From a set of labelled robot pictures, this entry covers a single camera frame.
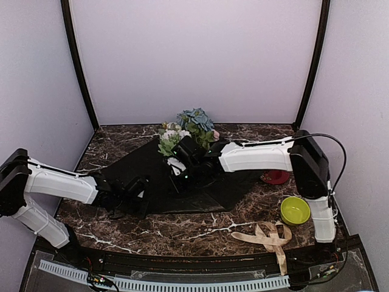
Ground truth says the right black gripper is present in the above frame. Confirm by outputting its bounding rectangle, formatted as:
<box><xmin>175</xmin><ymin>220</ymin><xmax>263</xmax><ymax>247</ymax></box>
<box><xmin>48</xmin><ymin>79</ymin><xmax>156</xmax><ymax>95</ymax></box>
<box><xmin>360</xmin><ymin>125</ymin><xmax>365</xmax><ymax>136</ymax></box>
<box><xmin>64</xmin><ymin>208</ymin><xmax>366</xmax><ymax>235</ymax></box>
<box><xmin>167</xmin><ymin>161</ymin><xmax>204</xmax><ymax>196</ymax></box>

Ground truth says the black wrapping paper sheet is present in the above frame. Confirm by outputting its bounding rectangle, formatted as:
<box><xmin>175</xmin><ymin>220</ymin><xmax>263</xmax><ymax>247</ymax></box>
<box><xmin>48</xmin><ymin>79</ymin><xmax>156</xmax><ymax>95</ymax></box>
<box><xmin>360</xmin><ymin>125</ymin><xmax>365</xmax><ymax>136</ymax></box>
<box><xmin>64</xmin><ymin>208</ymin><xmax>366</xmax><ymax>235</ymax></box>
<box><xmin>101</xmin><ymin>137</ymin><xmax>262</xmax><ymax>218</ymax></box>

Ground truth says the white pink flower bunch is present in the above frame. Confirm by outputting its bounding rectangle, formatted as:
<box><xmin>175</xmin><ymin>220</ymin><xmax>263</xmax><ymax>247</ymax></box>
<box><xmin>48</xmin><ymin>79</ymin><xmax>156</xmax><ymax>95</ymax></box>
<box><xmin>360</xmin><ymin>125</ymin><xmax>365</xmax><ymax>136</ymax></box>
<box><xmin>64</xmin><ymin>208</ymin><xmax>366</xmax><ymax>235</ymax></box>
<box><xmin>158</xmin><ymin>122</ymin><xmax>191</xmax><ymax>157</ymax></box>

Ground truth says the blue hydrangea flower stem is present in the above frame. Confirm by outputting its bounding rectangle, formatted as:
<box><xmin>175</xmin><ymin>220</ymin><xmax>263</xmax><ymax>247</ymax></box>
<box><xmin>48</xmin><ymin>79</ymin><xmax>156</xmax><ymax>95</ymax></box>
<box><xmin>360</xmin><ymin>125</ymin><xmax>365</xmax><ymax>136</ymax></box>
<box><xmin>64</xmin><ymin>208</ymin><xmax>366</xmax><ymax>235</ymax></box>
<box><xmin>176</xmin><ymin>108</ymin><xmax>215</xmax><ymax>149</ymax></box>

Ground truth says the beige satin ribbon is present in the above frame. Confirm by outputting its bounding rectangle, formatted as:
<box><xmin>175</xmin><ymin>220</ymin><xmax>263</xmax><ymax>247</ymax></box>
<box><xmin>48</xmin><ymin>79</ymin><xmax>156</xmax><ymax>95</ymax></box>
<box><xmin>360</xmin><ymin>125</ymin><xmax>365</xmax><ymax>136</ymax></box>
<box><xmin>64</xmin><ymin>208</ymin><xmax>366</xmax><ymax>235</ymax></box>
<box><xmin>231</xmin><ymin>221</ymin><xmax>292</xmax><ymax>276</ymax></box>

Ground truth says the pink rose stem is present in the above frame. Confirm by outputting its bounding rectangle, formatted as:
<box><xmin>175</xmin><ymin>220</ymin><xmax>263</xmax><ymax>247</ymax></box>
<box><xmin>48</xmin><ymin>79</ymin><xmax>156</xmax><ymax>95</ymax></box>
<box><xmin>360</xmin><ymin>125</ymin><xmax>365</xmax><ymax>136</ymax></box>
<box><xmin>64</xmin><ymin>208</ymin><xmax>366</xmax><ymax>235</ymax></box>
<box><xmin>212</xmin><ymin>130</ymin><xmax>220</xmax><ymax>142</ymax></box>

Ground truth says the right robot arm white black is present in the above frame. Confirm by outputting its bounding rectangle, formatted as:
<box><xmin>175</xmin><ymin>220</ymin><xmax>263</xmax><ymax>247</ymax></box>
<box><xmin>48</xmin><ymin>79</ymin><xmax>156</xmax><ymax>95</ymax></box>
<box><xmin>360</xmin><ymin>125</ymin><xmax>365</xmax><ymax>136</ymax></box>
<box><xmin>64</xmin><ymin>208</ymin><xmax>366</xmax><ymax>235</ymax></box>
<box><xmin>167</xmin><ymin>130</ymin><xmax>338</xmax><ymax>264</ymax></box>

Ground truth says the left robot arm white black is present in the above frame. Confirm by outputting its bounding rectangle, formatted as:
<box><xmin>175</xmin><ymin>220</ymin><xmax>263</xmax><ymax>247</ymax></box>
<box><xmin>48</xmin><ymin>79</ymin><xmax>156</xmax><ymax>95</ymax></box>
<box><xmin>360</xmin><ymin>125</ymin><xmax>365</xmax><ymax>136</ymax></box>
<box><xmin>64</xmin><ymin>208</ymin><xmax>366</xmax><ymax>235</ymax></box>
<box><xmin>1</xmin><ymin>148</ymin><xmax>148</xmax><ymax>265</ymax></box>

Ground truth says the red floral plate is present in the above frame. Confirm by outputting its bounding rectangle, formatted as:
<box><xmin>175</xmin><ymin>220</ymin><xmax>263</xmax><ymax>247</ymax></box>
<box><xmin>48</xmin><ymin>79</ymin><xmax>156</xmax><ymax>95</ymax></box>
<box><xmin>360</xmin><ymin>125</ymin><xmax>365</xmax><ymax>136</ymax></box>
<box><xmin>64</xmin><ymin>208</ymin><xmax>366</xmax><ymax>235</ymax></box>
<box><xmin>261</xmin><ymin>170</ymin><xmax>290</xmax><ymax>185</ymax></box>

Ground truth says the lime green bowl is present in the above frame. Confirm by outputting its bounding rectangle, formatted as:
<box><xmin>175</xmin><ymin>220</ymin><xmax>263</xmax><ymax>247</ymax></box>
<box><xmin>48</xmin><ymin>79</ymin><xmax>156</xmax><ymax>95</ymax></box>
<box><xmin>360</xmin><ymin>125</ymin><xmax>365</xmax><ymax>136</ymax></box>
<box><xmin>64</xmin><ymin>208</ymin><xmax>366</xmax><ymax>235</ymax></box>
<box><xmin>280</xmin><ymin>196</ymin><xmax>311</xmax><ymax>226</ymax></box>

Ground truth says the black front table rail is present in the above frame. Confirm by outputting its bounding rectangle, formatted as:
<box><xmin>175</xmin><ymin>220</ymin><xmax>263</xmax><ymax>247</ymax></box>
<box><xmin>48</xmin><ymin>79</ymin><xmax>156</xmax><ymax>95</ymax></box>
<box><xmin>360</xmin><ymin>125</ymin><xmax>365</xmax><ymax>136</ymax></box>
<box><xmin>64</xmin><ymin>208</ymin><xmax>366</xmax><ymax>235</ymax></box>
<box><xmin>75</xmin><ymin>243</ymin><xmax>323</xmax><ymax>274</ymax></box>

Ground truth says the grey slotted cable duct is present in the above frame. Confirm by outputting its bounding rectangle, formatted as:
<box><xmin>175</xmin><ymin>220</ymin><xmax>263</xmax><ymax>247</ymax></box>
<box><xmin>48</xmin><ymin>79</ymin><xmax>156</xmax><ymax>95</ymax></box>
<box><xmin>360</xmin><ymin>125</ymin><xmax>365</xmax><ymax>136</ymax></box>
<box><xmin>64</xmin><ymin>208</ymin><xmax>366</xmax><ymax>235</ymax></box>
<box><xmin>38</xmin><ymin>260</ymin><xmax>290</xmax><ymax>291</ymax></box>

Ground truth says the left black frame post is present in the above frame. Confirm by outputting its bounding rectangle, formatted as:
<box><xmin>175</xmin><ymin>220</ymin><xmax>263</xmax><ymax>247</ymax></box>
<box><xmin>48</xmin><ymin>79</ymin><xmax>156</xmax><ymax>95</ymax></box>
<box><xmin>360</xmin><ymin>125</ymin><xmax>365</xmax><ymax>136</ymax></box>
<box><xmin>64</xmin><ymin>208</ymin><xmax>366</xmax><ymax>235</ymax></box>
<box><xmin>60</xmin><ymin>0</ymin><xmax>100</xmax><ymax>131</ymax></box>

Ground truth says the black frame post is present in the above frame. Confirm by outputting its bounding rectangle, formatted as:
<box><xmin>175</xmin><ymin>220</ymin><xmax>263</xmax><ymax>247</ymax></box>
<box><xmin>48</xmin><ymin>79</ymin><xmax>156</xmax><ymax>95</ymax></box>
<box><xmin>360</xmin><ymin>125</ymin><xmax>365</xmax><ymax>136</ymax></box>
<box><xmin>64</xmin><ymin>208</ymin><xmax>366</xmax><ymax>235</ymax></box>
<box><xmin>60</xmin><ymin>0</ymin><xmax>100</xmax><ymax>131</ymax></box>
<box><xmin>292</xmin><ymin>0</ymin><xmax>331</xmax><ymax>131</ymax></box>

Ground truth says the right black frame post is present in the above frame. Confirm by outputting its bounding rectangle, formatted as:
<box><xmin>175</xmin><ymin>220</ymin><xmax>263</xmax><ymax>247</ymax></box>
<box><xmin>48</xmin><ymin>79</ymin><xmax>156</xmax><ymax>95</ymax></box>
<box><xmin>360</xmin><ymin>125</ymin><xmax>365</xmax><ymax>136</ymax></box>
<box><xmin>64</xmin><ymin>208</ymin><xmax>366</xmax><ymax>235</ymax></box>
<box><xmin>292</xmin><ymin>0</ymin><xmax>331</xmax><ymax>131</ymax></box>

